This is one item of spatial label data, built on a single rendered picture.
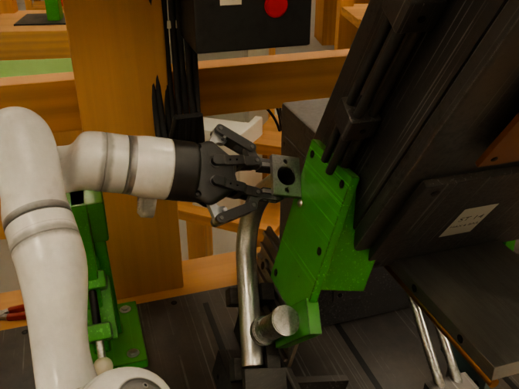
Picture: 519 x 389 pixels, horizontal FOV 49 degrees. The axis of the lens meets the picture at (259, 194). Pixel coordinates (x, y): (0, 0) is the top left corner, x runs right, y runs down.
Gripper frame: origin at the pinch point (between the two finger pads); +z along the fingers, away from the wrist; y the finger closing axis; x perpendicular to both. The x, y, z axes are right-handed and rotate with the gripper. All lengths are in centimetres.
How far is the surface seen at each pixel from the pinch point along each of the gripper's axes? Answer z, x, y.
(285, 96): 13.7, 21.8, 25.3
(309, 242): 2.9, -3.9, -9.0
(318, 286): 3.6, -4.4, -14.5
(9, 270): -31, 221, 25
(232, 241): 69, 196, 40
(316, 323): 3.7, -3.1, -18.6
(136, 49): -16.3, 11.6, 23.1
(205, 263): 5.6, 45.1, -2.4
